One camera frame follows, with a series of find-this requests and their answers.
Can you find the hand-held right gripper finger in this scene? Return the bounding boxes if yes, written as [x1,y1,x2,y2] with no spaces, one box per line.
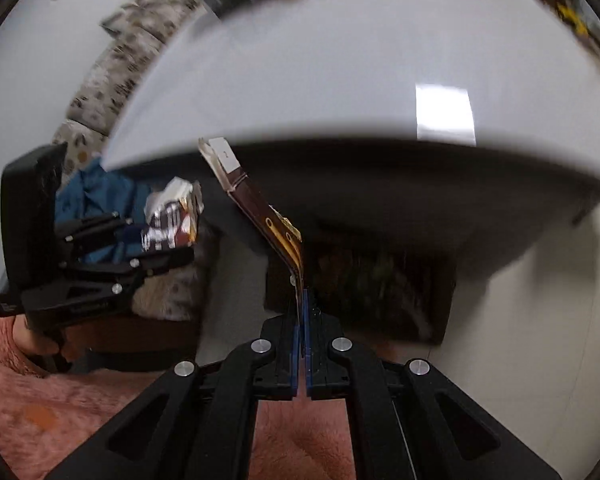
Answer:
[304,287,563,480]
[45,287,307,480]

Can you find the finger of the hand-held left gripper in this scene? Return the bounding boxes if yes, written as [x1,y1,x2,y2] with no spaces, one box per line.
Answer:
[55,211,146,261]
[21,247,196,318]

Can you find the brown white wrapper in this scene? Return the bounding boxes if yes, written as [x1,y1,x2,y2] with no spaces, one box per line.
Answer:
[141,177,204,253]

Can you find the black trash bin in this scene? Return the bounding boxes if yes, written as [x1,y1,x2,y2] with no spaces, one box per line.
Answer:
[264,247,457,347]

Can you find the brown snack box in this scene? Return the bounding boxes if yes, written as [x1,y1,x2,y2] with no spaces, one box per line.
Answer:
[198,136,307,293]

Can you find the person's left hand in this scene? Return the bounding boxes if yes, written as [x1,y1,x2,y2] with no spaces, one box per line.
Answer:
[11,316,66,373]

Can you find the blue cloth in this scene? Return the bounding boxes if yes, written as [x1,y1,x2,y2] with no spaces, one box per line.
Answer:
[55,157,156,266]

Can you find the beige fluffy cushion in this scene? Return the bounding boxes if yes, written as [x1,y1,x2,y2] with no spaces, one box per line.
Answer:
[130,255,211,322]

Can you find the pink fleece pants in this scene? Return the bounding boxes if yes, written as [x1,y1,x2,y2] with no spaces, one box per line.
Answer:
[0,310,361,480]

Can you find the floral patterned sofa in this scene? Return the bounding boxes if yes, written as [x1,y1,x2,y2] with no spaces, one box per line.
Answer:
[50,0,221,171]

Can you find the dark grey box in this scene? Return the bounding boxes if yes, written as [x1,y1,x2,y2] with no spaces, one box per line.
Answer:
[200,0,261,17]

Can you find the yellow toy truck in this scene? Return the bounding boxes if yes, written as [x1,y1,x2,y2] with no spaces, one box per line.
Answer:
[557,2,591,38]

